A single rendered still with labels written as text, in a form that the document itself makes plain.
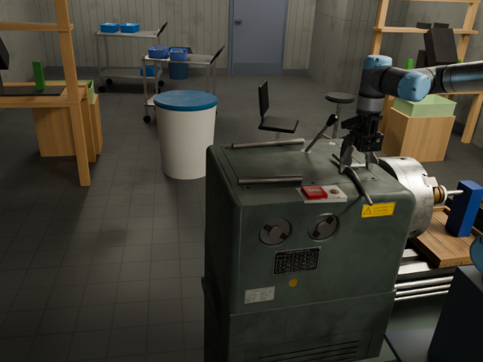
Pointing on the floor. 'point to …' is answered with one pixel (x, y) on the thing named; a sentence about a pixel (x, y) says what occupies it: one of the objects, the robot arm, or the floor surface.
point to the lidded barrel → (185, 131)
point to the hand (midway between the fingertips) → (354, 168)
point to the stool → (338, 108)
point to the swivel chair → (282, 125)
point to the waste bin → (181, 71)
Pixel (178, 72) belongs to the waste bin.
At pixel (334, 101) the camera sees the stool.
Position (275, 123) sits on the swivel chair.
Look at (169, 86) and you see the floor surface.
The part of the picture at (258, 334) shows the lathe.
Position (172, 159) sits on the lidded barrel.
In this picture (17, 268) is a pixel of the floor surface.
